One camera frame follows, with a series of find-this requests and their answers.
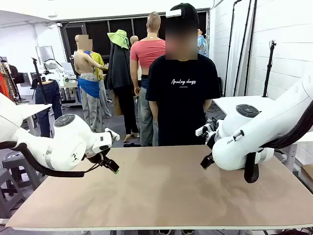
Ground mannequin in floral blue shirt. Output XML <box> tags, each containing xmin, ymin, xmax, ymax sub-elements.
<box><xmin>197</xmin><ymin>28</ymin><xmax>210</xmax><ymax>58</ymax></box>

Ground grey plastic stool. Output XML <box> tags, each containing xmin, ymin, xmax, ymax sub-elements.
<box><xmin>1</xmin><ymin>151</ymin><xmax>42</xmax><ymax>191</ymax></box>
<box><xmin>0</xmin><ymin>168</ymin><xmax>25</xmax><ymax>219</ymax></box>

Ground person's right forearm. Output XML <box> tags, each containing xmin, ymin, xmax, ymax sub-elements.
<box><xmin>149</xmin><ymin>100</ymin><xmax>160</xmax><ymax>118</ymax></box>

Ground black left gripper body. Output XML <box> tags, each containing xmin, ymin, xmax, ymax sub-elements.
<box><xmin>85</xmin><ymin>147</ymin><xmax>111</xmax><ymax>165</ymax></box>

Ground person in black t-shirt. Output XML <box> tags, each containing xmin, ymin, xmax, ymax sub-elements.
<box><xmin>145</xmin><ymin>2</ymin><xmax>222</xmax><ymax>147</ymax></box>

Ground black camera tripod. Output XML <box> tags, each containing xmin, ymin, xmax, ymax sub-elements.
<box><xmin>30</xmin><ymin>57</ymin><xmax>55</xmax><ymax>138</ymax></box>

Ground white side table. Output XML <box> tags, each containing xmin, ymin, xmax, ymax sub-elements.
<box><xmin>14</xmin><ymin>103</ymin><xmax>53</xmax><ymax>137</ymax></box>

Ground figure in yellow shirt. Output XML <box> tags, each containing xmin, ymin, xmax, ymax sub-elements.
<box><xmin>90</xmin><ymin>51</ymin><xmax>112</xmax><ymax>118</ymax></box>

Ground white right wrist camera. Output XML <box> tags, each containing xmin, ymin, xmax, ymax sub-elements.
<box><xmin>195</xmin><ymin>123</ymin><xmax>212</xmax><ymax>138</ymax></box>

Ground mannequin in black coat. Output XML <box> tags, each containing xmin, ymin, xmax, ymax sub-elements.
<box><xmin>107</xmin><ymin>40</ymin><xmax>140</xmax><ymax>143</ymax></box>

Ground mannequin legs in blue jeans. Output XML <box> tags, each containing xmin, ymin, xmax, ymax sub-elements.
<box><xmin>34</xmin><ymin>79</ymin><xmax>63</xmax><ymax>138</ymax></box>

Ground beige mannequin with blue wrap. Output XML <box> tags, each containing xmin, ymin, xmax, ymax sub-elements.
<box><xmin>73</xmin><ymin>34</ymin><xmax>105</xmax><ymax>133</ymax></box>

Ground person's left forearm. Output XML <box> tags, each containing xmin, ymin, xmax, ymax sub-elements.
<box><xmin>202</xmin><ymin>98</ymin><xmax>212</xmax><ymax>115</ymax></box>

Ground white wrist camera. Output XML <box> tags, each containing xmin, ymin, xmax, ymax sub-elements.
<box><xmin>195</xmin><ymin>123</ymin><xmax>212</xmax><ymax>138</ymax></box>
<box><xmin>104</xmin><ymin>127</ymin><xmax>121</xmax><ymax>141</ymax></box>

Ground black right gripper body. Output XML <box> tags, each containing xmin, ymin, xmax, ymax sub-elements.
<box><xmin>206</xmin><ymin>133</ymin><xmax>218</xmax><ymax>151</ymax></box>

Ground black wall pole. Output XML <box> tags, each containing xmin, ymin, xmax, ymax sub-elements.
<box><xmin>223</xmin><ymin>0</ymin><xmax>243</xmax><ymax>97</ymax></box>
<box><xmin>244</xmin><ymin>0</ymin><xmax>258</xmax><ymax>96</ymax></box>
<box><xmin>233</xmin><ymin>0</ymin><xmax>253</xmax><ymax>97</ymax></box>

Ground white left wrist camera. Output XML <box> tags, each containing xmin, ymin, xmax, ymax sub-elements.
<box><xmin>104</xmin><ymin>127</ymin><xmax>121</xmax><ymax>141</ymax></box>

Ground brown cardboard box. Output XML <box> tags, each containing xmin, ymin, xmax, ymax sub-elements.
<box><xmin>300</xmin><ymin>164</ymin><xmax>313</xmax><ymax>182</ymax></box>

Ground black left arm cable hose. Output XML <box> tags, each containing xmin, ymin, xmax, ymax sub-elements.
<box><xmin>0</xmin><ymin>141</ymin><xmax>85</xmax><ymax>178</ymax></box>

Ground green sun hat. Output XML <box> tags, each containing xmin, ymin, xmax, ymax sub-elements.
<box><xmin>107</xmin><ymin>29</ymin><xmax>131</xmax><ymax>50</ymax></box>

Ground white board on stand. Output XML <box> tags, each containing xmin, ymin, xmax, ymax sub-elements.
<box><xmin>35</xmin><ymin>45</ymin><xmax>56</xmax><ymax>65</ymax></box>

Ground mannequin in red crop top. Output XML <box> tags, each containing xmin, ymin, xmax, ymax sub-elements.
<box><xmin>129</xmin><ymin>11</ymin><xmax>167</xmax><ymax>147</ymax></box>

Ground clothes rack with garments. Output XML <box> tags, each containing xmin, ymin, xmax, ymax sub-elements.
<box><xmin>0</xmin><ymin>56</ymin><xmax>21</xmax><ymax>101</ymax></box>

